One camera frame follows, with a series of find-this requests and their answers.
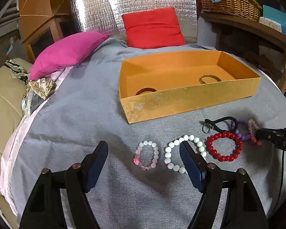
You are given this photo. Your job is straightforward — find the patterned beige cloth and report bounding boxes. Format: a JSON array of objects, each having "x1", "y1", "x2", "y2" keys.
[{"x1": 22, "y1": 77, "x2": 56, "y2": 116}]

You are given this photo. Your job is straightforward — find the purple bead bracelet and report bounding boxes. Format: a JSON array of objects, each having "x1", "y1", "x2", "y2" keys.
[{"x1": 230, "y1": 118, "x2": 252, "y2": 142}]

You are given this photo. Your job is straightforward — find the metal bangle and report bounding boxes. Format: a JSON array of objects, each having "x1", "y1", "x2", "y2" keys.
[{"x1": 199, "y1": 74, "x2": 221, "y2": 84}]

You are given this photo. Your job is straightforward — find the dark red braided bracelet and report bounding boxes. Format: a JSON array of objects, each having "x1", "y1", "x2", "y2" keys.
[{"x1": 135, "y1": 87, "x2": 157, "y2": 96}]

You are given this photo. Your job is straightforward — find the white bead bracelet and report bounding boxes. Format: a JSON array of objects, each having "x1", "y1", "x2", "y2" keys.
[{"x1": 164, "y1": 134, "x2": 208, "y2": 175}]

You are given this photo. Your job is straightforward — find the pink bed sheet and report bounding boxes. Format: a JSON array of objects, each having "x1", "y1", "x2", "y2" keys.
[{"x1": 0, "y1": 66, "x2": 74, "y2": 218}]

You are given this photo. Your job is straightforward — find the wooden shelf table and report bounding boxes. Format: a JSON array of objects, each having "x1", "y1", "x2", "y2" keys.
[{"x1": 200, "y1": 11, "x2": 286, "y2": 93}]

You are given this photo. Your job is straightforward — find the black cable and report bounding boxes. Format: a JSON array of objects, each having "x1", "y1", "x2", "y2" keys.
[{"x1": 275, "y1": 102, "x2": 286, "y2": 218}]

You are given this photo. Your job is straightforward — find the teal box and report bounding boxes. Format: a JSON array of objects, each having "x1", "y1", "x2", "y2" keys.
[{"x1": 263, "y1": 5, "x2": 286, "y2": 35}]

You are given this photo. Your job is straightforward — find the orange cardboard box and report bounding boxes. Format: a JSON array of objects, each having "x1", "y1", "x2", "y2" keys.
[{"x1": 119, "y1": 50, "x2": 261, "y2": 123}]

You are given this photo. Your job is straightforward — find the pale pink bead bracelet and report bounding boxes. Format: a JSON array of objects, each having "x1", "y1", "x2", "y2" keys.
[{"x1": 247, "y1": 119, "x2": 263, "y2": 147}]

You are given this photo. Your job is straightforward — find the magenta pillow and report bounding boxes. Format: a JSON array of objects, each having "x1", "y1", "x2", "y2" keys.
[{"x1": 29, "y1": 31, "x2": 109, "y2": 80}]

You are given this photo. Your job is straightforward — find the wicker basket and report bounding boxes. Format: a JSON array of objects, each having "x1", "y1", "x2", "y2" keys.
[{"x1": 200, "y1": 0, "x2": 262, "y2": 21}]

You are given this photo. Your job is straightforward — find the pink crystal bead bracelet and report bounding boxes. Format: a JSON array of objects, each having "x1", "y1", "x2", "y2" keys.
[{"x1": 133, "y1": 140, "x2": 160, "y2": 171}]

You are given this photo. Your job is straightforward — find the beige sofa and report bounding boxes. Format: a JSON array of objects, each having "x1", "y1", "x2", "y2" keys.
[{"x1": 0, "y1": 66, "x2": 27, "y2": 228}]

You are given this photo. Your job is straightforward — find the red bead bracelet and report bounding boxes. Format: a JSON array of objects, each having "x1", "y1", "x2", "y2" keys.
[{"x1": 206, "y1": 131, "x2": 243, "y2": 162}]

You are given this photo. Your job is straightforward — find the silver insulation foil panel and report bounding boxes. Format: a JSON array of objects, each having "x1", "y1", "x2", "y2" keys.
[{"x1": 71, "y1": 0, "x2": 197, "y2": 43}]

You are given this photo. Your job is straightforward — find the red square cushion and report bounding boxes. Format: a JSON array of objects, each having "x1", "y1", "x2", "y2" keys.
[{"x1": 122, "y1": 7, "x2": 185, "y2": 49}]

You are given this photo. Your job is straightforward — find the white patterned box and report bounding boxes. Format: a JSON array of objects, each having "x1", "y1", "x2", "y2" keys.
[{"x1": 259, "y1": 17, "x2": 282, "y2": 33}]

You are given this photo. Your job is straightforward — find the black cord with ring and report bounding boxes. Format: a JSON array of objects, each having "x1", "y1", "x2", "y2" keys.
[{"x1": 201, "y1": 116, "x2": 239, "y2": 135}]

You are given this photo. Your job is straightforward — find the wooden cabinet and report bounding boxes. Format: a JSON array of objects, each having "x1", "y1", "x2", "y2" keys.
[{"x1": 19, "y1": 0, "x2": 78, "y2": 63}]

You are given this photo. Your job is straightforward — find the grey blanket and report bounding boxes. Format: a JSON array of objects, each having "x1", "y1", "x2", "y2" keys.
[{"x1": 11, "y1": 38, "x2": 286, "y2": 228}]

